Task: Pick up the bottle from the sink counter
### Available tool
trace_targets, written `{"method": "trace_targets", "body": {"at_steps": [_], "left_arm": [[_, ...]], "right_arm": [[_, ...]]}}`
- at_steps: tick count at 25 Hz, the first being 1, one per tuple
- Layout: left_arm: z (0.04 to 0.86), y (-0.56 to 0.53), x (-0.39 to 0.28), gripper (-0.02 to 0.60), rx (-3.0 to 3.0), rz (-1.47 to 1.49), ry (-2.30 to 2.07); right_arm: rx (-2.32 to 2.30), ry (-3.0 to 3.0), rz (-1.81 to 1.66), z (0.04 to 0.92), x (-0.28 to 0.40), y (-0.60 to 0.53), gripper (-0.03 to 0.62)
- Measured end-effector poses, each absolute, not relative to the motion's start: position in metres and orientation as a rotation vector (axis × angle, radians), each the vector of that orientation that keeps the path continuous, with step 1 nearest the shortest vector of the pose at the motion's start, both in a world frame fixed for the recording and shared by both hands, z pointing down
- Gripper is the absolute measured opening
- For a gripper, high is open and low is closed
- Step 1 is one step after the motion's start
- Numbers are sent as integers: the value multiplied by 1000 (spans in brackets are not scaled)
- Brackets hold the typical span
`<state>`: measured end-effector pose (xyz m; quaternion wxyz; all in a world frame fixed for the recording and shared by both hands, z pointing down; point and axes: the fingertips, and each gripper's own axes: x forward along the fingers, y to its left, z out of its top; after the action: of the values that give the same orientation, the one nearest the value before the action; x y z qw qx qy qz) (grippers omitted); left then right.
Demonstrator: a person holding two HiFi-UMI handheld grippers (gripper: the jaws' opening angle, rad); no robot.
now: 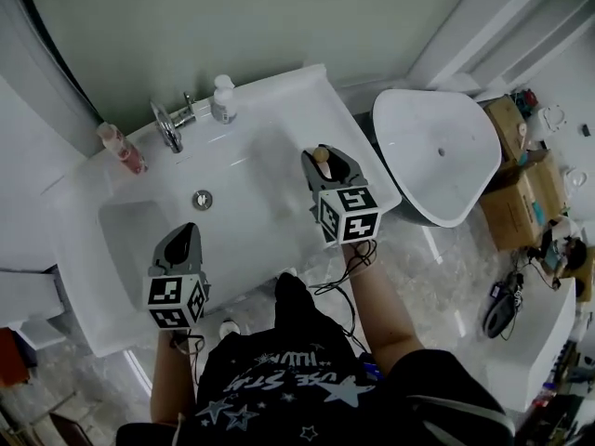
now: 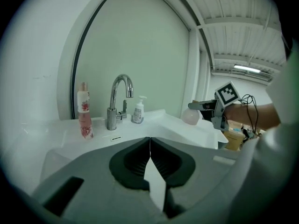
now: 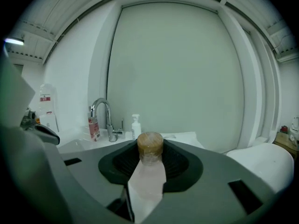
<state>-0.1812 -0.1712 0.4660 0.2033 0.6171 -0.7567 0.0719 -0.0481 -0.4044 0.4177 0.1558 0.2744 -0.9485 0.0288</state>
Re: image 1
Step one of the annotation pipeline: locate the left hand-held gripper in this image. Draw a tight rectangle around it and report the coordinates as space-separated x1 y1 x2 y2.
141 222 211 332

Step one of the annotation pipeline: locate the small cardboard box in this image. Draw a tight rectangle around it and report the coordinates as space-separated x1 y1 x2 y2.
482 94 529 163

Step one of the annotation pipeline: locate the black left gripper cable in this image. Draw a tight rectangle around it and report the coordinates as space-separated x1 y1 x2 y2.
167 331 206 386

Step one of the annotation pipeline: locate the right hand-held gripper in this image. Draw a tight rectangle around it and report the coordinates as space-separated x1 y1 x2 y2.
300 144 383 251

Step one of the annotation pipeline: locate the chrome faucet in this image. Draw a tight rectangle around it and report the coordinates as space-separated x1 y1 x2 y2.
149 91 200 154

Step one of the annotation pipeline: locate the large cardboard box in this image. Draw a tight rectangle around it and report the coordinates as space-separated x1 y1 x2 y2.
477 150 569 252

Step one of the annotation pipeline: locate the white oval basin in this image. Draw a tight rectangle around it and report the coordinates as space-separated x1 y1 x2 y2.
370 87 504 230

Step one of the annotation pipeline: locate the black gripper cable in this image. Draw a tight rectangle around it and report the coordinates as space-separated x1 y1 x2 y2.
309 238 378 350
167 331 206 386

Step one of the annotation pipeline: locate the pink patterned bottle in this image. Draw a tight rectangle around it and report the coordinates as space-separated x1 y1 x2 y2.
96 122 150 176

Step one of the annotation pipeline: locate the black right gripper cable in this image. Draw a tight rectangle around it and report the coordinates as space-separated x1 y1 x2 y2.
309 238 378 350

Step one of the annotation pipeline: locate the white ceramic bathroom sink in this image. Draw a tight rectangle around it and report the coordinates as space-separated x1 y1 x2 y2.
56 63 403 358

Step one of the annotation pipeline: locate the person's right forearm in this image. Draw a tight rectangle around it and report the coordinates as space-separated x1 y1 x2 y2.
342 242 425 376

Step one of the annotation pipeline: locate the black star-print shirt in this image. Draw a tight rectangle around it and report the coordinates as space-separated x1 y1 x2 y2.
114 274 516 446

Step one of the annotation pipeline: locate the person's left forearm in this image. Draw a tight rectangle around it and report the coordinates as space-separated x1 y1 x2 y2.
149 328 206 426

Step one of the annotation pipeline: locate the black device with cables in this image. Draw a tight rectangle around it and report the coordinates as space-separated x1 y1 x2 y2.
482 271 526 341

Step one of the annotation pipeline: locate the white pump soap bottle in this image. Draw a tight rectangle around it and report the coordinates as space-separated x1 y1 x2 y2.
210 73 240 125

